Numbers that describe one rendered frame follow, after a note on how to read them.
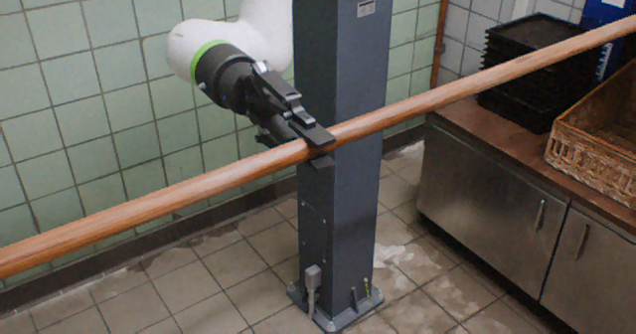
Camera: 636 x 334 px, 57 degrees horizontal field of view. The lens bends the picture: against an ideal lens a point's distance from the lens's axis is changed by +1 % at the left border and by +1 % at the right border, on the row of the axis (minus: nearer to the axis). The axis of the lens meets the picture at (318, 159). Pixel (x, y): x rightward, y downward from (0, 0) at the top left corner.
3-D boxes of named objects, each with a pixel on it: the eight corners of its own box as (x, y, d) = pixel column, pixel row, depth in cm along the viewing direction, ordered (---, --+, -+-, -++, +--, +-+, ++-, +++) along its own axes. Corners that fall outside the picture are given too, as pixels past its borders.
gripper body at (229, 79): (257, 53, 89) (289, 76, 83) (260, 101, 94) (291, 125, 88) (213, 65, 86) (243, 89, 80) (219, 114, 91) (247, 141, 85)
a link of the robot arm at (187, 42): (152, 71, 102) (156, 9, 98) (217, 69, 110) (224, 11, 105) (186, 103, 93) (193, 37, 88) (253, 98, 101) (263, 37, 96)
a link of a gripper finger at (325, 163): (288, 144, 79) (288, 148, 79) (317, 169, 74) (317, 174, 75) (306, 137, 80) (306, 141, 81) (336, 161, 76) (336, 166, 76)
